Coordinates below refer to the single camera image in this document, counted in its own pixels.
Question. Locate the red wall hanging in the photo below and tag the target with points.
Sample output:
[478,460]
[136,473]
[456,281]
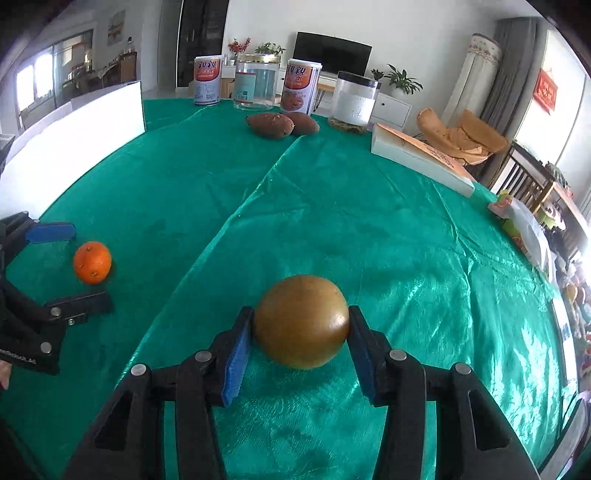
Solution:
[545,91]

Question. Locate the orange tangerine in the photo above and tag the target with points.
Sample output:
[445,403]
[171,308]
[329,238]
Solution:
[92,263]

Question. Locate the small leafy potted plant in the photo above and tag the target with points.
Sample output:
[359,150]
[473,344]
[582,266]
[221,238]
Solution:
[270,48]

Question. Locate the green snack packet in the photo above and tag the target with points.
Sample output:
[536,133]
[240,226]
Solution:
[526,228]

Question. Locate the wooden side table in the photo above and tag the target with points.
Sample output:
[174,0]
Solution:
[570,210]

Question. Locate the clear plastic jar black lid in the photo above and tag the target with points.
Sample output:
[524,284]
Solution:
[353,104]

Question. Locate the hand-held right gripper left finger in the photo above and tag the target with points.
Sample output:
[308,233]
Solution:
[235,364]

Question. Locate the dark display cabinet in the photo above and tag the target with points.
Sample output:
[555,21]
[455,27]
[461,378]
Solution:
[203,41]

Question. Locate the large sweet potato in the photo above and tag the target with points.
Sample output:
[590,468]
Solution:
[270,125]

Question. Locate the green-brown round fruit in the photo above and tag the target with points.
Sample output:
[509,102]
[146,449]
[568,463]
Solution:
[300,323]

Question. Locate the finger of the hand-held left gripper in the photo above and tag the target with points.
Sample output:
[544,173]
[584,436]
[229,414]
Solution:
[51,232]
[83,304]

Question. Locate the white foam board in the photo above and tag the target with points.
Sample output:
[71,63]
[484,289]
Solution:
[106,115]

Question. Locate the clear glass jar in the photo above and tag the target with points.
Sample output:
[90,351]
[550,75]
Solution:
[256,85]

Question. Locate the orange-pictured can with red label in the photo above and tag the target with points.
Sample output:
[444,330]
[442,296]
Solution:
[299,90]

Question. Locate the white flat box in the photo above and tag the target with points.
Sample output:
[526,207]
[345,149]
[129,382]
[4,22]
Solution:
[415,154]

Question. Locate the black television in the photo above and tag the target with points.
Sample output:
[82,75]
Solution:
[332,51]

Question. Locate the orange lounge chair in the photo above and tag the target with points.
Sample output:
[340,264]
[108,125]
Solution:
[475,136]

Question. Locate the white covered standing air conditioner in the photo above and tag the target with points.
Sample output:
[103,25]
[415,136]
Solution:
[473,78]

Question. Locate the green potted plant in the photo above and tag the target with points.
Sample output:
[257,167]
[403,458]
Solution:
[401,81]

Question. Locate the small sweet potato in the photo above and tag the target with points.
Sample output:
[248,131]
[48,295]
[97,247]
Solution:
[305,123]

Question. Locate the red flower arrangement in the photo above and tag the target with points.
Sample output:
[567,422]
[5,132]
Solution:
[239,46]

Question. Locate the framed wall picture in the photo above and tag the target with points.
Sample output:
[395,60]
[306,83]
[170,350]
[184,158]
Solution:
[116,26]

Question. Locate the grey curtain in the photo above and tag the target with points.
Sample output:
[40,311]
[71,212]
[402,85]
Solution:
[512,69]

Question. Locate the silver can with red label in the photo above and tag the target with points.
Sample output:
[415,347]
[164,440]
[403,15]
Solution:
[206,83]

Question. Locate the person's left hand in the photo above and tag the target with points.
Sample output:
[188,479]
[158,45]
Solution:
[2,374]

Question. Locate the dark wooden chair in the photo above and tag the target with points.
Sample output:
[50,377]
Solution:
[521,177]

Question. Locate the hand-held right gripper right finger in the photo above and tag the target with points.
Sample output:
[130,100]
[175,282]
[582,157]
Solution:
[362,369]

